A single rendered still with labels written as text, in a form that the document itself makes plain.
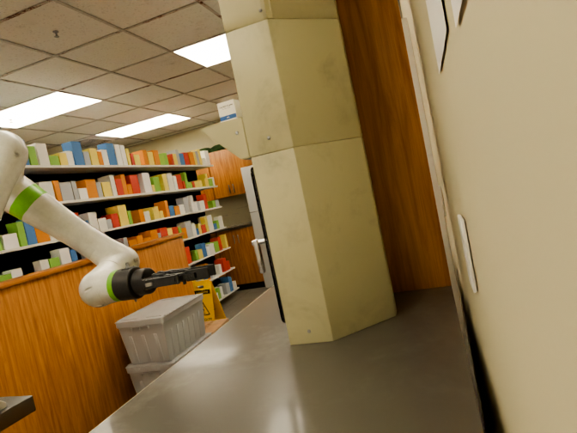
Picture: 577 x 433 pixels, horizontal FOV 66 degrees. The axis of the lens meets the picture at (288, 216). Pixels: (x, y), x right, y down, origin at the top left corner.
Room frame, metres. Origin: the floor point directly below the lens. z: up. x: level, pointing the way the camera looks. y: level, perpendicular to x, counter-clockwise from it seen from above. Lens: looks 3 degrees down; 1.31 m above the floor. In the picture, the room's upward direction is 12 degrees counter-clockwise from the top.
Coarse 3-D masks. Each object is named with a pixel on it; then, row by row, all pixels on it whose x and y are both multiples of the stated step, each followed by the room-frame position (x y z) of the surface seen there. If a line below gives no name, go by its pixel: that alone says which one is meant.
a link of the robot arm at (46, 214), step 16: (32, 208) 1.33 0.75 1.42; (48, 208) 1.34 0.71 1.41; (64, 208) 1.38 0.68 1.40; (32, 224) 1.34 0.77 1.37; (48, 224) 1.34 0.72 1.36; (64, 224) 1.35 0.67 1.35; (80, 224) 1.37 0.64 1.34; (64, 240) 1.35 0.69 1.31; (80, 240) 1.35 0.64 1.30; (96, 240) 1.37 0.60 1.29; (112, 240) 1.40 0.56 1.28; (96, 256) 1.36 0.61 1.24; (112, 256) 1.36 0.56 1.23; (128, 256) 1.38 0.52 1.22
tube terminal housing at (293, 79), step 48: (240, 48) 1.06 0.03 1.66; (288, 48) 1.05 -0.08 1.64; (336, 48) 1.12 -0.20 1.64; (240, 96) 1.07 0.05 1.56; (288, 96) 1.04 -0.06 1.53; (336, 96) 1.10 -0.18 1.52; (288, 144) 1.04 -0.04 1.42; (336, 144) 1.09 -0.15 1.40; (288, 192) 1.05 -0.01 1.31; (336, 192) 1.08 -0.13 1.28; (288, 240) 1.05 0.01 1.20; (336, 240) 1.06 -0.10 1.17; (288, 288) 1.06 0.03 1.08; (336, 288) 1.05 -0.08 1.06; (384, 288) 1.12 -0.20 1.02; (288, 336) 1.07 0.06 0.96; (336, 336) 1.04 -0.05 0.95
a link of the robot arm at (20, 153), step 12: (0, 132) 1.22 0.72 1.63; (0, 144) 1.20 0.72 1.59; (12, 144) 1.22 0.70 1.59; (24, 144) 1.26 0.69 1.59; (0, 156) 1.18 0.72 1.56; (12, 156) 1.21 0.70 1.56; (24, 156) 1.25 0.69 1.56; (0, 168) 1.17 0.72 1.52; (12, 168) 1.20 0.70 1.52; (24, 168) 1.31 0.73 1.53; (0, 180) 1.16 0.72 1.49; (12, 180) 1.20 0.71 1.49; (0, 192) 1.15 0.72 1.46; (0, 204) 1.14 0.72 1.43; (0, 216) 1.14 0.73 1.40
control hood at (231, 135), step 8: (232, 120) 1.08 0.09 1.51; (240, 120) 1.07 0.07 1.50; (208, 128) 1.10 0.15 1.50; (216, 128) 1.09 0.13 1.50; (224, 128) 1.09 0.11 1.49; (232, 128) 1.08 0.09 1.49; (240, 128) 1.07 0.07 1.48; (208, 136) 1.10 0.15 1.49; (216, 136) 1.09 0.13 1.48; (224, 136) 1.09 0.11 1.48; (232, 136) 1.08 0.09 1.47; (240, 136) 1.07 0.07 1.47; (224, 144) 1.09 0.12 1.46; (232, 144) 1.08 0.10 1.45; (240, 144) 1.08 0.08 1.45; (232, 152) 1.09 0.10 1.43; (240, 152) 1.08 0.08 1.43; (248, 152) 1.07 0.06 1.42
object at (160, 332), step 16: (160, 304) 3.44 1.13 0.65; (176, 304) 3.31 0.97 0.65; (192, 304) 3.36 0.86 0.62; (128, 320) 3.08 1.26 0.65; (144, 320) 3.02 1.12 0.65; (160, 320) 2.98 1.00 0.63; (176, 320) 3.15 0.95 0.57; (192, 320) 3.36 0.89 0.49; (128, 336) 3.09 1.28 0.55; (144, 336) 3.05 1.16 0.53; (160, 336) 3.01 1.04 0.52; (176, 336) 3.13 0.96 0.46; (192, 336) 3.33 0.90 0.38; (128, 352) 3.11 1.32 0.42; (144, 352) 3.07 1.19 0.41; (160, 352) 3.03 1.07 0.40; (176, 352) 3.10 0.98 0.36
